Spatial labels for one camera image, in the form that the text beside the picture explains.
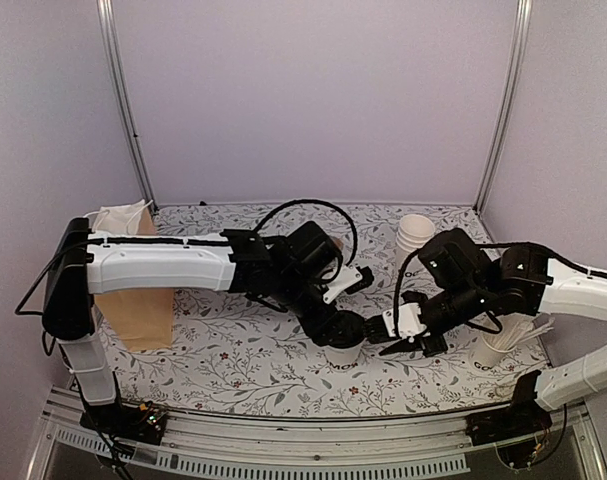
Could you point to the black plastic cup lid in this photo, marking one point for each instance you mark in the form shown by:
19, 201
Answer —
346, 331

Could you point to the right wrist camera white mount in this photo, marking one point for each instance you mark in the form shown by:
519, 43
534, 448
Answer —
409, 324

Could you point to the floral patterned table mat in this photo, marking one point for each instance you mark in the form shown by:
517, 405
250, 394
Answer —
233, 356

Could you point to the aluminium front rail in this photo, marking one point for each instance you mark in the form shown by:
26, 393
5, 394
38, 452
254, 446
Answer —
208, 445

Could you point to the white cup holding straws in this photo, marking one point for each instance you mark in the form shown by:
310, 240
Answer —
483, 356

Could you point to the white paper coffee cup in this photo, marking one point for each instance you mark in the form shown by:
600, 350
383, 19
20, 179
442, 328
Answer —
342, 359

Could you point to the left aluminium frame post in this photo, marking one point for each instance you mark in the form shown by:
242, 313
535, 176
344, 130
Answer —
109, 34

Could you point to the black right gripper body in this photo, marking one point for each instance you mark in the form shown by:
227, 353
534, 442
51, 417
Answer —
464, 304

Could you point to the stack of white paper cups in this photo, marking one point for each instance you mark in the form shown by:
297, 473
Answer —
413, 232

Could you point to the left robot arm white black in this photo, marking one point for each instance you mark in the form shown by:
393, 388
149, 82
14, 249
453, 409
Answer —
301, 273

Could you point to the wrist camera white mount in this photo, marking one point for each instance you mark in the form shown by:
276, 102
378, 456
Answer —
409, 324
349, 280

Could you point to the bundle of white paper straws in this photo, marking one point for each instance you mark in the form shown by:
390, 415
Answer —
517, 329

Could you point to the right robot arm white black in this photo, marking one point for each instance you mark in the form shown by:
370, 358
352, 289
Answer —
528, 279

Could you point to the right aluminium frame post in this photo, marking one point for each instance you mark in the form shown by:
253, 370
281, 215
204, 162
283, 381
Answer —
515, 61

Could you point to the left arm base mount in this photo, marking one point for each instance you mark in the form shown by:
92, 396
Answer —
145, 423

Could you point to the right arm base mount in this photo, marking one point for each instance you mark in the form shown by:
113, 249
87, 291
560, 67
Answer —
518, 431

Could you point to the aluminium frame post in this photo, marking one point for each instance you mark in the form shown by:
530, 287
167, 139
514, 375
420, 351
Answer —
515, 61
109, 34

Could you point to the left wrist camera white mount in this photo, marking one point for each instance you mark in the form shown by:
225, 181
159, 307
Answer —
349, 280

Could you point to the brown paper bag white handles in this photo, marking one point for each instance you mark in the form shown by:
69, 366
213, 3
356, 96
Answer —
142, 318

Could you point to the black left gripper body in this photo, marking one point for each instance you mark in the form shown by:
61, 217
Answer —
310, 323

